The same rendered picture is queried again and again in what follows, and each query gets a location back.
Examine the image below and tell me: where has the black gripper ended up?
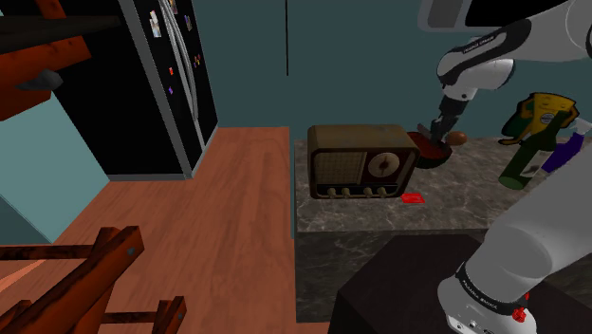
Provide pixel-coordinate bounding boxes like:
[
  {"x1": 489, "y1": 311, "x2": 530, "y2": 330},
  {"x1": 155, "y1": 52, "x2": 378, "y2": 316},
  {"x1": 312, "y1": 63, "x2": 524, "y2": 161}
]
[{"x1": 416, "y1": 95, "x2": 471, "y2": 144}]

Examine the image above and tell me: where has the red bowl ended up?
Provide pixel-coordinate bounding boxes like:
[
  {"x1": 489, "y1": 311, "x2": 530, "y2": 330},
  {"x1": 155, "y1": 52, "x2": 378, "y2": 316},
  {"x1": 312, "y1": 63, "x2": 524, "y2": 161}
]
[{"x1": 406, "y1": 131, "x2": 453, "y2": 171}]

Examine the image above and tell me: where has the brown vintage radio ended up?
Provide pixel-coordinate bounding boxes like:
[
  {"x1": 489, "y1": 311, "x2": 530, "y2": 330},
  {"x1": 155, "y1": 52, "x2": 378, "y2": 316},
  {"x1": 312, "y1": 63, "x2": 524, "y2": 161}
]
[{"x1": 306, "y1": 123, "x2": 421, "y2": 201}]

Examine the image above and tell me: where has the green wine bottle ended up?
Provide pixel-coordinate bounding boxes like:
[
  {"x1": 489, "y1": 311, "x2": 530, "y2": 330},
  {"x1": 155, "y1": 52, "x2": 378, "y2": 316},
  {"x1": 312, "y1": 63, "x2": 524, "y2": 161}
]
[{"x1": 497, "y1": 110, "x2": 573, "y2": 191}]

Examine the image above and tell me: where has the purple spray bottle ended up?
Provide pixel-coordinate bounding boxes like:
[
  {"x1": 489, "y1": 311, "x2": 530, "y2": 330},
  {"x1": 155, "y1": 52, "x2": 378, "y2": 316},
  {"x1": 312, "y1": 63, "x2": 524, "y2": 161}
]
[{"x1": 540, "y1": 117, "x2": 592, "y2": 175}]

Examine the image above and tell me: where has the dark robot stand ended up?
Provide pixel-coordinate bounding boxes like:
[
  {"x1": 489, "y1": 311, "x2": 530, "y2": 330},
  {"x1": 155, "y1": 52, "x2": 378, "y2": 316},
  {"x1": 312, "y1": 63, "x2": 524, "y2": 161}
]
[{"x1": 327, "y1": 233, "x2": 592, "y2": 334}]

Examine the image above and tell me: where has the black refrigerator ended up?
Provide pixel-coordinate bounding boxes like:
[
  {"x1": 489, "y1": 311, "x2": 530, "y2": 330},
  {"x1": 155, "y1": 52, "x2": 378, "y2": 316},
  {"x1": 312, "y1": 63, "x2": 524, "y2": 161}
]
[{"x1": 51, "y1": 0, "x2": 220, "y2": 182}]

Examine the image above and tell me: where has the brown wooden chair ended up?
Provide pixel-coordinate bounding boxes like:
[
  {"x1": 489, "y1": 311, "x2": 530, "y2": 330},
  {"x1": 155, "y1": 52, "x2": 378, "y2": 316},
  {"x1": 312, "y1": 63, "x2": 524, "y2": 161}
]
[{"x1": 0, "y1": 225, "x2": 189, "y2": 334}]

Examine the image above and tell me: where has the red-brown wooden furniture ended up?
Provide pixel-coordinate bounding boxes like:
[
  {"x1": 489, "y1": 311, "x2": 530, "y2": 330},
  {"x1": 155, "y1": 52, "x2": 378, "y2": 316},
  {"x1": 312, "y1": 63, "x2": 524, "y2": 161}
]
[{"x1": 0, "y1": 0, "x2": 122, "y2": 122}]

